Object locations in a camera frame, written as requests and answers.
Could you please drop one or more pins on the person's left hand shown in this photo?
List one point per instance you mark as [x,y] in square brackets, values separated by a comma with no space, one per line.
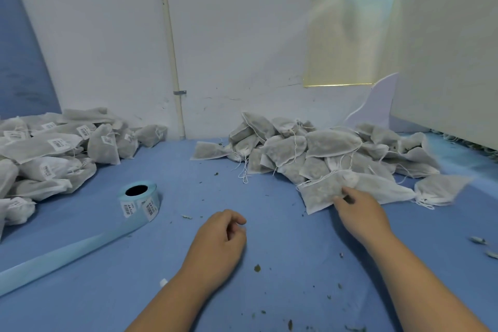
[214,250]

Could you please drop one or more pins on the person's right hand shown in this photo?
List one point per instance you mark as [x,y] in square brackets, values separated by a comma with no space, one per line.
[362,215]

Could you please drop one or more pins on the white herb bag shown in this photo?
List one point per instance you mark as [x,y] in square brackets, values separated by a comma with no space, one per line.
[350,188]

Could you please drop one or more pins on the pile of unlabelled herb bags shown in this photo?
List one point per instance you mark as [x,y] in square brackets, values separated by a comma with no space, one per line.
[334,153]

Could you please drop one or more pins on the blue label roll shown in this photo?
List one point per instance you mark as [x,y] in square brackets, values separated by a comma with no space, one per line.
[138,199]

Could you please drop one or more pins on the pile of labelled herb bags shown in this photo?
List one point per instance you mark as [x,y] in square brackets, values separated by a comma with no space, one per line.
[58,157]

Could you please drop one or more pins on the person's right forearm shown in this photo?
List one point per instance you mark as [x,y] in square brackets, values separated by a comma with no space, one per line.
[424,289]

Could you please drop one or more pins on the small white paper scrap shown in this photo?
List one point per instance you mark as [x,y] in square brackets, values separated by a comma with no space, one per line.
[163,282]

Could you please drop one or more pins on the white curved board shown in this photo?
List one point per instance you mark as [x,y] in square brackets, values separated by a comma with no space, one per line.
[377,106]

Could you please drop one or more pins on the grey pipe clamp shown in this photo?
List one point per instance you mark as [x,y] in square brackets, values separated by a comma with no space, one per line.
[180,93]

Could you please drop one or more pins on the large beige panel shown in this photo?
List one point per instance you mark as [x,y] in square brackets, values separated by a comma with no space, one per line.
[451,44]

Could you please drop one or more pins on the blue curtain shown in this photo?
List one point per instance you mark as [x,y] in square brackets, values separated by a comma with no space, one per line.
[23,40]

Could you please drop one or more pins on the white wall pipe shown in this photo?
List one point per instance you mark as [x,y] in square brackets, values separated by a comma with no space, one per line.
[171,32]

